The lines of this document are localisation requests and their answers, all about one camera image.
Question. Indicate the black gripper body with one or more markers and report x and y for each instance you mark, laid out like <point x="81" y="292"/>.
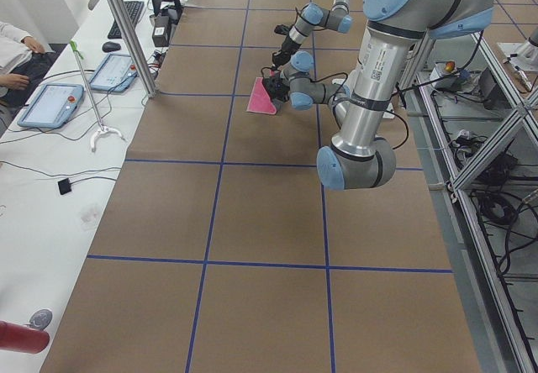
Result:
<point x="287" y="46"/>
<point x="276" y="86"/>

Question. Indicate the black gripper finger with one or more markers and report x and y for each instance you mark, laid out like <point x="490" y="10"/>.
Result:
<point x="279" y="59"/>

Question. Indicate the pink towel with grey hem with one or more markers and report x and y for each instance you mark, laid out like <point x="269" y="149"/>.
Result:
<point x="260" y="101"/>

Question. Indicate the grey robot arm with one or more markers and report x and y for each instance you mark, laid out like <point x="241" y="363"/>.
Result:
<point x="310" y="18"/>
<point x="356" y="156"/>

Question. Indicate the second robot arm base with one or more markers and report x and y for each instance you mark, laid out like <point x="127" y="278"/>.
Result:
<point x="521" y="56"/>

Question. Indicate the black power adapter box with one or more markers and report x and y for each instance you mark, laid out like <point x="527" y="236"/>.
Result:
<point x="161" y="33"/>

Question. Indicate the emergency stop button box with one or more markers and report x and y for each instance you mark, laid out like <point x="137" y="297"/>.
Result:
<point x="445" y="76"/>

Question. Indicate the far blue teach pendant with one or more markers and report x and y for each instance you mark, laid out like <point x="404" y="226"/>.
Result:
<point x="115" y="74"/>

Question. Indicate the blue teach pendant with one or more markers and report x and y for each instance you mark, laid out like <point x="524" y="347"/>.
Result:
<point x="53" y="106"/>
<point x="115" y="74"/>

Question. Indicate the black computer mouse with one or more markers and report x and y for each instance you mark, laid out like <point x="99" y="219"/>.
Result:
<point x="110" y="46"/>

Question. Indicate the white reach grabber tool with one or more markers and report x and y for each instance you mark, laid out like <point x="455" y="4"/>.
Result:
<point x="103" y="129"/>

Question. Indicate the near blue teach pendant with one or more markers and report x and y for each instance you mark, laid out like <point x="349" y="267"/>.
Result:
<point x="53" y="106"/>

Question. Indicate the small black square puck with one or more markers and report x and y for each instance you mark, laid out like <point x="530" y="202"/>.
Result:
<point x="64" y="186"/>

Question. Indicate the seated person in white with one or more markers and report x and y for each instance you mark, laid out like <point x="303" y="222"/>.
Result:
<point x="24" y="64"/>

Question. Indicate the round grey disc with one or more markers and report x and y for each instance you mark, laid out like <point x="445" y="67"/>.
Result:
<point x="41" y="319"/>

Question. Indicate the red cylinder bottle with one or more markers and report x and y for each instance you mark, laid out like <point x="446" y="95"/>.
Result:
<point x="19" y="338"/>

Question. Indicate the aluminium frame post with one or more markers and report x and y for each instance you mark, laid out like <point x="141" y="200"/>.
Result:
<point x="121" y="16"/>

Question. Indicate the aluminium side frame rail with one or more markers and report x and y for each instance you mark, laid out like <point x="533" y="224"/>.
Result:
<point x="482" y="148"/>

